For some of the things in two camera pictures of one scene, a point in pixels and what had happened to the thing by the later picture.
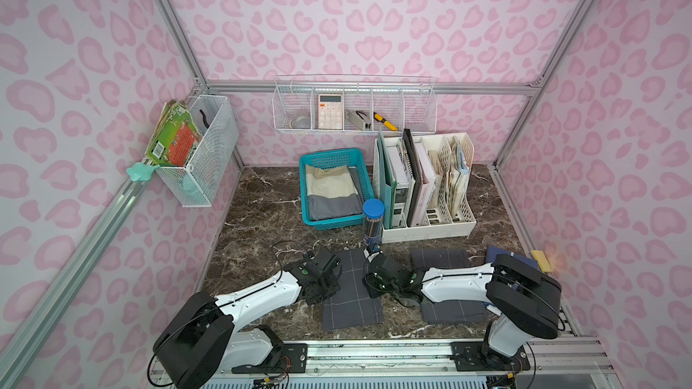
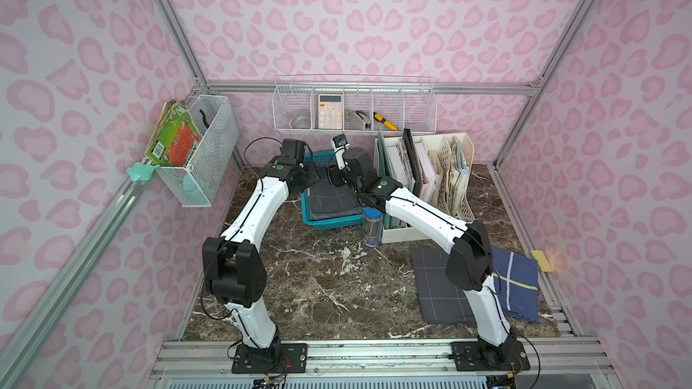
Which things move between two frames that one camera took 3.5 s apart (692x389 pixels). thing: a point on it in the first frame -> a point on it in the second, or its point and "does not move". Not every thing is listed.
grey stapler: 358,120 does not move
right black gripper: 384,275 -> 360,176
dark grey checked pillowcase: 352,304 -> 328,201
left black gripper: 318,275 -> 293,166
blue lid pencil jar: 373,216 does not move
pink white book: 427,179 does not move
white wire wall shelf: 355,104 does not move
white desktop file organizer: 425,185 does not move
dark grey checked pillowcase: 447,312 does not move
